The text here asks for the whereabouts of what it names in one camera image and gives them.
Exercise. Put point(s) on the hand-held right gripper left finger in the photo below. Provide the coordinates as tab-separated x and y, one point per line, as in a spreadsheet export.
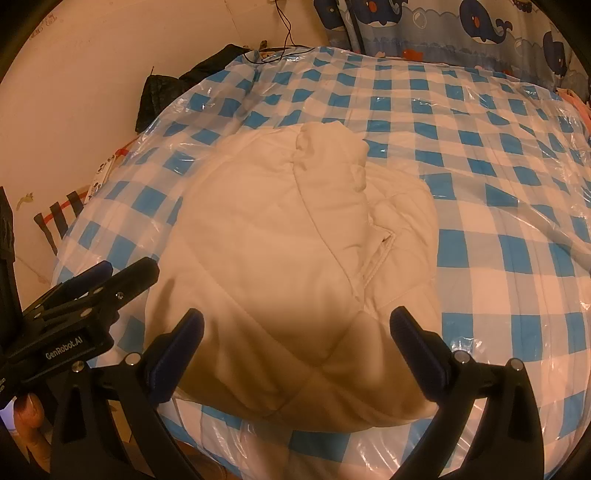
178	355

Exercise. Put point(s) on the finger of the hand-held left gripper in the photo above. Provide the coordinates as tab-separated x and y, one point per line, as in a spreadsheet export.
134	277
92	273

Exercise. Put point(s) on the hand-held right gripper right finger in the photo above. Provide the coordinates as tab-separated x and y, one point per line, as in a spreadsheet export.
415	355

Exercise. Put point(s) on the white quilted jacket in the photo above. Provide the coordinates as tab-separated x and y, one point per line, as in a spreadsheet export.
277	258

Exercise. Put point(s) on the pink clothes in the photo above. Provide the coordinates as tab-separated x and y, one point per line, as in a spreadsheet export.
579	106

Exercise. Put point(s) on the person's left hand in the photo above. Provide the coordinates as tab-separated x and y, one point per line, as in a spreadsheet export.
30	415

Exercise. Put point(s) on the black garment at bed corner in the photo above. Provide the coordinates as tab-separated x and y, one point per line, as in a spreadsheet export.
157	97

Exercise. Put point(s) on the blue white checked blanket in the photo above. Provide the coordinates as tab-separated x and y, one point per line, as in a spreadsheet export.
485	184

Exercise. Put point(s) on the blue whale print curtain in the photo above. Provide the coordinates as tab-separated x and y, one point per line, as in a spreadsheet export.
443	32

